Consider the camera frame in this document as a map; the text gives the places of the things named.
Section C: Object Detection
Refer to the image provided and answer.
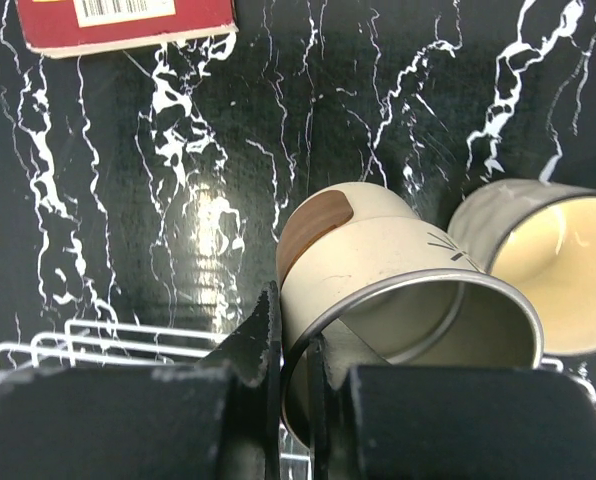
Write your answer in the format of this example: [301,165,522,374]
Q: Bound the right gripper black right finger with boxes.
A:
[307,337,596,479]

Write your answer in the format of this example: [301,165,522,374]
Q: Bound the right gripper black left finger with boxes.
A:
[0,283,281,479]

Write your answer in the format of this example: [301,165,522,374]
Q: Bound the brown and cream cup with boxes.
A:
[276,182,544,443]

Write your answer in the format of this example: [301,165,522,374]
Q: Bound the cream ribbed mug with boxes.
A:
[448,179,596,356]

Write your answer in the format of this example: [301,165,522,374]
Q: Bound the red and white book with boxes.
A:
[16,0,238,59]

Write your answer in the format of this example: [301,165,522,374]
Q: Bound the white wire dish rack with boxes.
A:
[0,319,596,479]

